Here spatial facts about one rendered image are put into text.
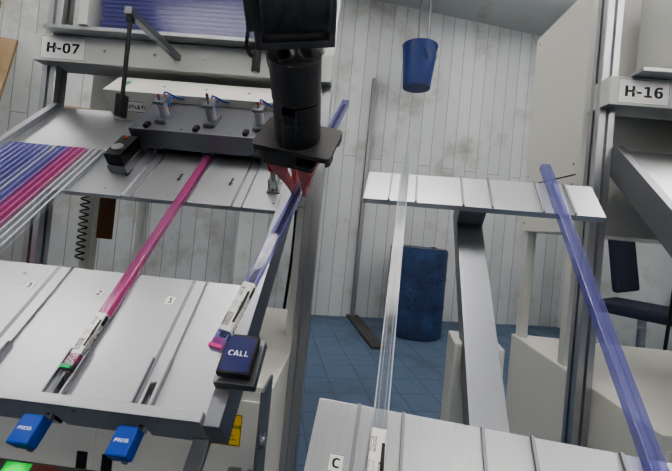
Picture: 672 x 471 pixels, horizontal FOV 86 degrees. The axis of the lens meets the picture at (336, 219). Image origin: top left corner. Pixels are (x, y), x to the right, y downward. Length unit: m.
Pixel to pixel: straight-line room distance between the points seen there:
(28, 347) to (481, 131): 4.31
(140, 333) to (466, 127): 4.12
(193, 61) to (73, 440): 0.89
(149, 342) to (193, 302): 0.08
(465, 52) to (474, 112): 0.68
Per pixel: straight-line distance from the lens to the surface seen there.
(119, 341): 0.59
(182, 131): 0.87
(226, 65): 1.02
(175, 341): 0.56
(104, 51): 1.18
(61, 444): 1.03
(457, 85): 4.50
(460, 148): 4.34
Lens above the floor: 0.96
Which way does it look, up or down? 1 degrees up
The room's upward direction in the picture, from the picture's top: 5 degrees clockwise
